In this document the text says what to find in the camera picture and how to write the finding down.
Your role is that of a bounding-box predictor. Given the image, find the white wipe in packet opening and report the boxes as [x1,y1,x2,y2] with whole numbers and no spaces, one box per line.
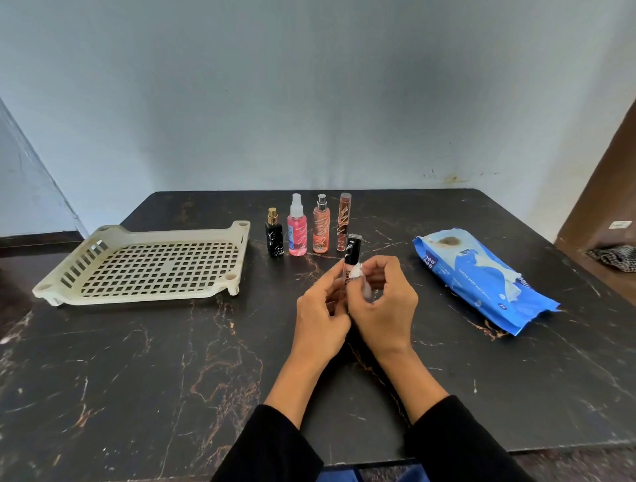
[459,248,522,302]

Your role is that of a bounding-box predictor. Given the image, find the blue wet wipes packet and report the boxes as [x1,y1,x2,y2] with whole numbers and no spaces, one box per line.
[412,228,561,337]

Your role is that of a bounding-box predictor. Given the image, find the blue trousers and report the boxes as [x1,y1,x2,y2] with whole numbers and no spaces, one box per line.
[315,466,430,482]

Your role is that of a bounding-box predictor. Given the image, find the black-capped lip gloss tube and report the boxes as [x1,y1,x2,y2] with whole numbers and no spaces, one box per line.
[342,234,362,316]

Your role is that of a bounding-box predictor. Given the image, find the orange spray bottle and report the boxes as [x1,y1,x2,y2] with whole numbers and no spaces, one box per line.
[312,194,331,254]

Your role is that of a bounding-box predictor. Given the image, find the brown patterned tube bottle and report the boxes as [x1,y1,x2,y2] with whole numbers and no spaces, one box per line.
[337,192,352,252]

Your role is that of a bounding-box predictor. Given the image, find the person's right hand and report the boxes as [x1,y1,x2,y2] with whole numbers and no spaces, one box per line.
[348,256,420,362]

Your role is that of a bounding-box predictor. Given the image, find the black white checkered cloth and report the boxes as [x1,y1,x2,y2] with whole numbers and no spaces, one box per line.
[585,244,636,273]

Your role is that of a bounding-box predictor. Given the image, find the white wet wipe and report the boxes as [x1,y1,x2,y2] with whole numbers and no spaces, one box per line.
[355,263,375,303]

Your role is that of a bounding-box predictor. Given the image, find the person's right forearm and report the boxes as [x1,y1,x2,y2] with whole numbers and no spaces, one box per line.
[372,348,536,482]

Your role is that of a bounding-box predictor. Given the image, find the person's left forearm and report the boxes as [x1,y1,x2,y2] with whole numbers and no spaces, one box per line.
[211,348,330,482]

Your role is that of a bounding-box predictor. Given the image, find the person's left hand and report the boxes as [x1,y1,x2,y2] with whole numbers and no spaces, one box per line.
[290,271,353,368]

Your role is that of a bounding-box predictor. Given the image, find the pink spray bottle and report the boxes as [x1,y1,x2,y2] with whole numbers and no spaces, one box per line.
[287,193,308,257]

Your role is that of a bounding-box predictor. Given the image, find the black marbled perfume bottle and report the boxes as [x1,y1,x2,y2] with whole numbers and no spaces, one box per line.
[265,208,285,258]

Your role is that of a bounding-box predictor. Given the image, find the cream plastic perforated tray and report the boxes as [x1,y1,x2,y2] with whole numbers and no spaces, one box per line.
[32,221,251,307]

